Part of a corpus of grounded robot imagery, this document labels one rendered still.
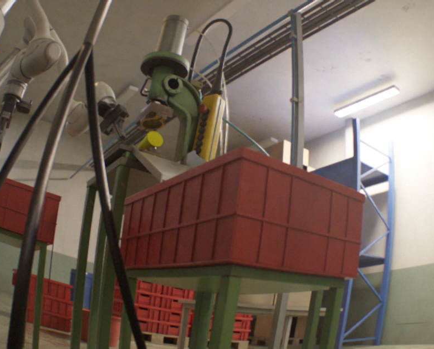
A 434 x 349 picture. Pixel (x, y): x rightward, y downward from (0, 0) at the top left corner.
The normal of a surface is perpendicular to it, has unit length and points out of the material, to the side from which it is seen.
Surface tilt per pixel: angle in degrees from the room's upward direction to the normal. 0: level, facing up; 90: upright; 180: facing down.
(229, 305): 90
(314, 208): 90
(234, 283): 90
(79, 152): 90
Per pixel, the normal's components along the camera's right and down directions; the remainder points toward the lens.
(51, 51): 0.82, 0.05
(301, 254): 0.51, -0.22
